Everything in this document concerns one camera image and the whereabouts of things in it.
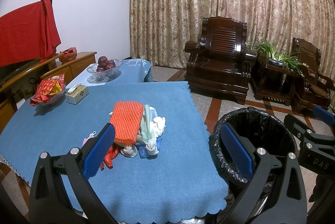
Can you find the blue plastic bag scrap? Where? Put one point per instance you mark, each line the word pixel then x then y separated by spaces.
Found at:
pixel 149 150

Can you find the red ornament on sideboard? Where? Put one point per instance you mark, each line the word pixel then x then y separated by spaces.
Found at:
pixel 68 55

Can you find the black lined trash bin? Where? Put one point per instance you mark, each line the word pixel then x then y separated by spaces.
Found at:
pixel 262 129

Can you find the orange foam net sleeve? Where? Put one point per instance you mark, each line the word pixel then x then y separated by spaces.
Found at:
pixel 126 118

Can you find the wooden sideboard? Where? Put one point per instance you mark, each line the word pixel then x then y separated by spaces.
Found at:
pixel 23 82

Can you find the dark wooden side table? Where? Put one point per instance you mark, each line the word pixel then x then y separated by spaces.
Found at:
pixel 272 82

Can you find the red plastic bag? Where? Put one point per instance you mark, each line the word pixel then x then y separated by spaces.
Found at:
pixel 111 154

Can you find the red cloth cover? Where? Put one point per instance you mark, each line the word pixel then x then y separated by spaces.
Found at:
pixel 28 33

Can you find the tissue box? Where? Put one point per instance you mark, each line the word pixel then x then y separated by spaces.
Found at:
pixel 76 93

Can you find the green potted plant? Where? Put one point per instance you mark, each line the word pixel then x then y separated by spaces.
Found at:
pixel 279 57

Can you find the white tissue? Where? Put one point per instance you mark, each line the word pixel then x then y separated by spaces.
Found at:
pixel 159 124

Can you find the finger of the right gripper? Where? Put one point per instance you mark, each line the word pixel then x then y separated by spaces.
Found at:
pixel 304 133
pixel 324 115

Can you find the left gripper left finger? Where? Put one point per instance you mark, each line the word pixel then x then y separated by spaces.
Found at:
pixel 49 201

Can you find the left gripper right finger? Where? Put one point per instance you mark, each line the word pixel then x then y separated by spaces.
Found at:
pixel 274 192

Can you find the dark wooden armchair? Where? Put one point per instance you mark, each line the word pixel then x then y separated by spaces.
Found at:
pixel 220 62
pixel 312 89

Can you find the dark red apples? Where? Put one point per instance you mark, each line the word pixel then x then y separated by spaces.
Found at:
pixel 105 64

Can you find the glass snack dish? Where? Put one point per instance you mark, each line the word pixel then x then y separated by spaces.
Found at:
pixel 41 100

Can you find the glass fruit bowl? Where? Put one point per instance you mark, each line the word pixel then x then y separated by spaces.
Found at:
pixel 106 74

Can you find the red snack packets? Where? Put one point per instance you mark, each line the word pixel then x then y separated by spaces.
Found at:
pixel 51 86

